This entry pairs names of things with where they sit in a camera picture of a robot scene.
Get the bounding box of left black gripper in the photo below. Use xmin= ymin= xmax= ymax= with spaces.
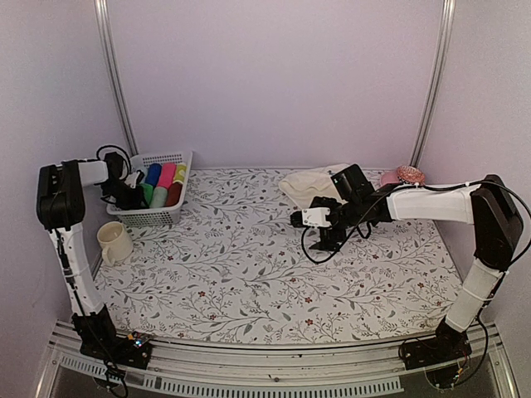
xmin=103 ymin=179 xmax=149 ymax=209

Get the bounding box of cream white towel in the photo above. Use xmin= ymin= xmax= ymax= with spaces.
xmin=279 ymin=163 xmax=348 ymax=209

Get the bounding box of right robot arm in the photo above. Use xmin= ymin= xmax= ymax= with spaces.
xmin=302 ymin=165 xmax=526 ymax=362

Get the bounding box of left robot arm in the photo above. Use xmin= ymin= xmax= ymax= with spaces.
xmin=37 ymin=145 xmax=145 ymax=360

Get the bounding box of sage green rolled towel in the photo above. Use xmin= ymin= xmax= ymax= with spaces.
xmin=149 ymin=187 xmax=168 ymax=209

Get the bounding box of dark blue rolled towel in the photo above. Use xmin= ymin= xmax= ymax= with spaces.
xmin=144 ymin=163 xmax=162 ymax=187

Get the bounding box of maroon rolled towel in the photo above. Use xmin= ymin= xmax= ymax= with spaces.
xmin=165 ymin=182 xmax=183 ymax=207

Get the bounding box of pink rolled towel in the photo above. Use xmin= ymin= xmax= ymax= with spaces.
xmin=157 ymin=163 xmax=177 ymax=189

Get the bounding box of white plastic basket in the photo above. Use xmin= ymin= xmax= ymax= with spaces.
xmin=106 ymin=151 xmax=193 ymax=227

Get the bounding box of cream ceramic mug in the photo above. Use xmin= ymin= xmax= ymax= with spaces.
xmin=96 ymin=221 xmax=134 ymax=266

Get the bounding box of yellow-green dotted rolled towel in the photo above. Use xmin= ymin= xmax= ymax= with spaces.
xmin=173 ymin=163 xmax=187 ymax=184

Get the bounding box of pink plate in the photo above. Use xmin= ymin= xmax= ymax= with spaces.
xmin=380 ymin=170 xmax=401 ymax=187

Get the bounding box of patterned small bowl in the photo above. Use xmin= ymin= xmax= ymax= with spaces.
xmin=396 ymin=165 xmax=426 ymax=185

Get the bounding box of floral tablecloth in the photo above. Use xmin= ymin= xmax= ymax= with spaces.
xmin=95 ymin=169 xmax=461 ymax=345

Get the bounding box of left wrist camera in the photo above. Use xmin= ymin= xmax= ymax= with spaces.
xmin=124 ymin=167 xmax=146 ymax=189

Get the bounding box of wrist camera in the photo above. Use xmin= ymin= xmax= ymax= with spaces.
xmin=290 ymin=207 xmax=332 ymax=228
xmin=124 ymin=167 xmax=146 ymax=189

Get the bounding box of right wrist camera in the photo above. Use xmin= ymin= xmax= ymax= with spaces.
xmin=290 ymin=207 xmax=332 ymax=228

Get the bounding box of front aluminium rail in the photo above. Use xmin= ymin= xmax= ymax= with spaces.
xmin=36 ymin=322 xmax=523 ymax=397

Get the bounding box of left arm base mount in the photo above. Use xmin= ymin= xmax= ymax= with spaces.
xmin=80 ymin=334 xmax=153 ymax=370

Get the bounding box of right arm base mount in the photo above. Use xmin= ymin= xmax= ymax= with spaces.
xmin=398 ymin=328 xmax=472 ymax=390

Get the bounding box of left aluminium frame post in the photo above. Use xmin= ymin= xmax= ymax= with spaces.
xmin=94 ymin=0 xmax=139 ymax=155

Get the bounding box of aluminium frame post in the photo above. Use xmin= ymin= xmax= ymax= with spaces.
xmin=410 ymin=0 xmax=456 ymax=167
xmin=94 ymin=0 xmax=139 ymax=155

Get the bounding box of right aluminium frame post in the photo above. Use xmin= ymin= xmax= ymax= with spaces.
xmin=410 ymin=0 xmax=456 ymax=167

